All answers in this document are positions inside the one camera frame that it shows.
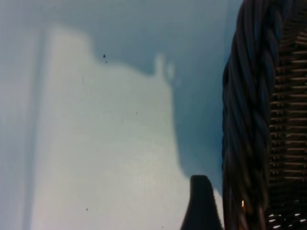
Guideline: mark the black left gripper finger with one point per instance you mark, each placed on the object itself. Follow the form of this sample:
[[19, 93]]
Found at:
[[201, 208]]

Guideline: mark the dark brown wicker basket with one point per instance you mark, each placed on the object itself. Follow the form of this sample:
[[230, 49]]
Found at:
[[249, 107]]

